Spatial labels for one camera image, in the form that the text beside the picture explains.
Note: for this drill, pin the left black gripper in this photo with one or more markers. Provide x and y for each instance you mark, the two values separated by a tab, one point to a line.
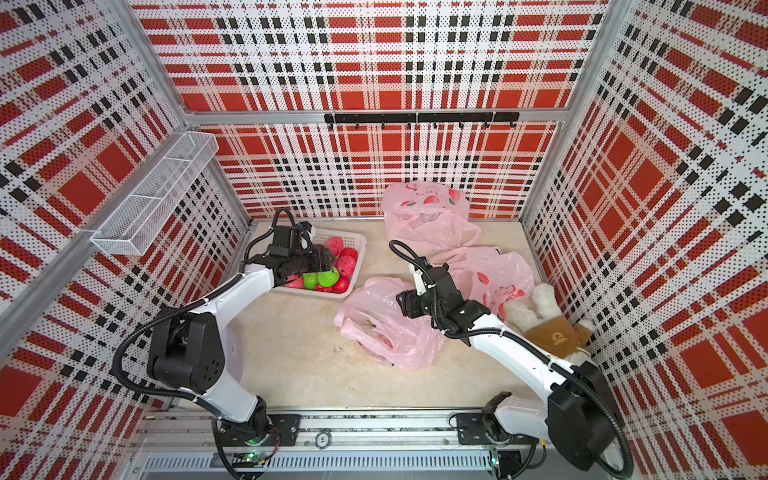
321	260

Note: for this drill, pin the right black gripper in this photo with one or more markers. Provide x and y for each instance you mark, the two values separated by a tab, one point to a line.
409	303

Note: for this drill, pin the pink red apple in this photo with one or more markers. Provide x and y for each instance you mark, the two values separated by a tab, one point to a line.
296	283
346	265
335	245

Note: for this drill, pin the green apple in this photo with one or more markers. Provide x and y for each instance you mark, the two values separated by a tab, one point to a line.
328	279
310	281

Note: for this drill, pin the pink plastic bag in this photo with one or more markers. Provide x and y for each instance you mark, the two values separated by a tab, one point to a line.
428	215
487	275
372	318

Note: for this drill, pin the white plastic basket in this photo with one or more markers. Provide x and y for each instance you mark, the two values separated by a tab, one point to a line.
351	239

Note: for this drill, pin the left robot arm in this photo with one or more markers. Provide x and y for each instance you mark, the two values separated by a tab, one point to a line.
191	354

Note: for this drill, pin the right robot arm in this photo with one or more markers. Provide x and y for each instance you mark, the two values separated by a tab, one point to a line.
578	415

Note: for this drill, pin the white plush teddy bear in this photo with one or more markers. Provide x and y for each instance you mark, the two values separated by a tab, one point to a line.
542	322

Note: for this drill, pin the white wire wall shelf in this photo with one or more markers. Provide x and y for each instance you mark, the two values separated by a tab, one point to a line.
133	226

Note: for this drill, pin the black hook rail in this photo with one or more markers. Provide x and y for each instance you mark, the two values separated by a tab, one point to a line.
421	117

